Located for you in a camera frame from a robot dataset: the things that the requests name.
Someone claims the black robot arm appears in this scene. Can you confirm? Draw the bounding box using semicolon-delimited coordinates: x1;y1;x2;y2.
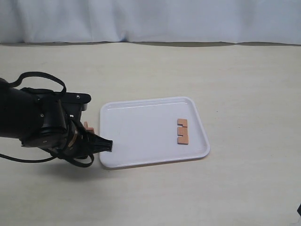
0;79;113;167

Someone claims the black cable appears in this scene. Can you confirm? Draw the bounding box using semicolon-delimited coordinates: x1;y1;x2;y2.
0;72;95;168

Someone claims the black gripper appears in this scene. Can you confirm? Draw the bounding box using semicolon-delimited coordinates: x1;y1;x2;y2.
56;119;113;162

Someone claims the dark object at edge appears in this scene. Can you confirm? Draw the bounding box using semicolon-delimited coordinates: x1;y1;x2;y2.
297;204;301;216

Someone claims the white plastic tray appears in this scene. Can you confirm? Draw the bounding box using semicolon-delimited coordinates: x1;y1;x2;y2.
99;97;211;169

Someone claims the white backdrop curtain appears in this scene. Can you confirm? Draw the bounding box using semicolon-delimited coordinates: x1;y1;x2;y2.
0;0;301;45

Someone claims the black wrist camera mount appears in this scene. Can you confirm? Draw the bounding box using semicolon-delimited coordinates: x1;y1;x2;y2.
61;92;92;121

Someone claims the wooden notched puzzle piece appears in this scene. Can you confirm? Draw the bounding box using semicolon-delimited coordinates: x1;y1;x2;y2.
83;121;95;134
177;119;189;145

